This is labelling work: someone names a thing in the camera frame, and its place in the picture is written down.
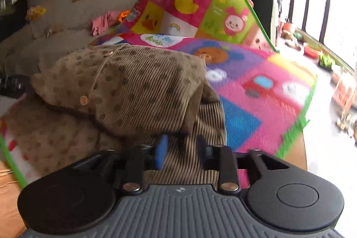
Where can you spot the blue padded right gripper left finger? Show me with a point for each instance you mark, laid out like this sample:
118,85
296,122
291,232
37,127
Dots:
160,152

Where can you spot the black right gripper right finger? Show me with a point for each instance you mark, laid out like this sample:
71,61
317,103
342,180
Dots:
205,153

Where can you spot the brown dotted corduroy garment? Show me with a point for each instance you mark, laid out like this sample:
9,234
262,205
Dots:
115,97

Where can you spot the beige sofa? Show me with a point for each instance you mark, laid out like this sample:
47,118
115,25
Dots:
37,45

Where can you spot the colourful cartoon play mat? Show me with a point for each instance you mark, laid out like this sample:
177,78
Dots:
264,96

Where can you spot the pink cloth on sofa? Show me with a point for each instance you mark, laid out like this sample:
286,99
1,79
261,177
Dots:
100,24

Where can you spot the dried peel pile on floor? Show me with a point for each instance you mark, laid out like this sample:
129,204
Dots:
347,124

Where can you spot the red plastic basin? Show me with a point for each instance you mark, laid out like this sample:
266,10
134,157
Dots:
311,53

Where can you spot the orange printed cardboard box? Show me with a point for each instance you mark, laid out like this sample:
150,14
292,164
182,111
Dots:
345,93

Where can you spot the green plant in tray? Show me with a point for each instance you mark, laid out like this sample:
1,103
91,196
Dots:
326,62

